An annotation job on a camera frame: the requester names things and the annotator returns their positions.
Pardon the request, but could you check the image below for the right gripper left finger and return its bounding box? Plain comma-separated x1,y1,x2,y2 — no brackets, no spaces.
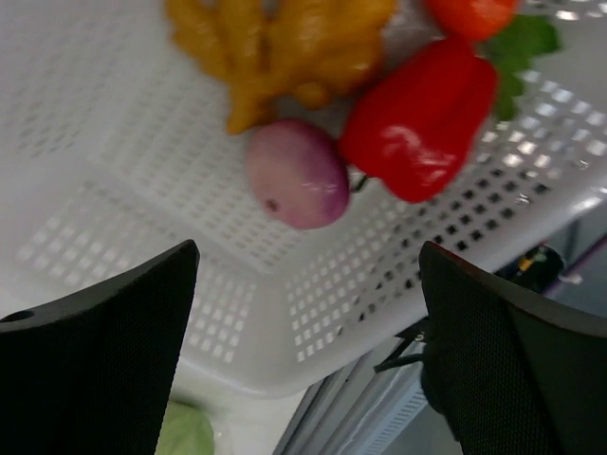
1,240,198,454

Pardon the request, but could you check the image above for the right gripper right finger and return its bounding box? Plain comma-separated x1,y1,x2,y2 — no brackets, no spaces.
419,242,606,454

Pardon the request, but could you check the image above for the green cabbage toy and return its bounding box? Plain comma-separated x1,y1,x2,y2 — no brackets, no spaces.
156,401,215,455

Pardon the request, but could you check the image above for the clear orange zip top bag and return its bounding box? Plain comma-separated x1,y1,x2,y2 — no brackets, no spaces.
168,398,235,455

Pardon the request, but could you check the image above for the white perforated plastic basket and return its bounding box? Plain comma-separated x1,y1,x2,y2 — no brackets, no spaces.
1,1,606,397

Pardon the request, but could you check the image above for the red bell pepper toy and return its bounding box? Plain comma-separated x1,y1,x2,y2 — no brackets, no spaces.
338,36,498,204

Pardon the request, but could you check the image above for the purple onion toy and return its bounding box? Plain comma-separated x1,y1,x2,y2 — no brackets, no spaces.
246,118,350,230

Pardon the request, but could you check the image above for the orange carrot toy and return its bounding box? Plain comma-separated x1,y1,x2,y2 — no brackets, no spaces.
424,0,561,121

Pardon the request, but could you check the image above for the yellow ginger root toy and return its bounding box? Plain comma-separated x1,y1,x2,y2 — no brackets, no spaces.
165,1,397,135

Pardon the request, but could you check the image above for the aluminium mounting rail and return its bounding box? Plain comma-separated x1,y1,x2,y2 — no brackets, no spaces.
274,354,427,454

